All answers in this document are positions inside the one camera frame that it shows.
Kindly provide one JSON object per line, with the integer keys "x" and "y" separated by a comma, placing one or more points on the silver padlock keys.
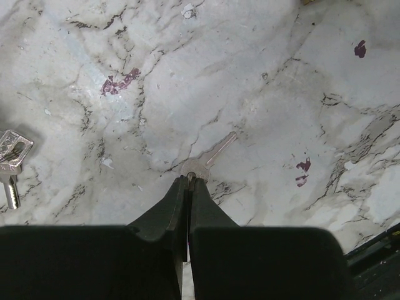
{"x": 199, "y": 167}

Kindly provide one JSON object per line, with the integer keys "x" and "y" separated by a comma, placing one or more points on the small silver key bunch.
{"x": 14, "y": 148}

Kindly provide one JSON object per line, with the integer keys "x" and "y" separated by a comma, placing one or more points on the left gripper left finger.
{"x": 140, "y": 260}

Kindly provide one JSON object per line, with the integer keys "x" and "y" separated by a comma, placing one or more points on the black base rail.
{"x": 375, "y": 266}

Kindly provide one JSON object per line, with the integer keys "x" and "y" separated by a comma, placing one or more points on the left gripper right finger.
{"x": 233, "y": 262}

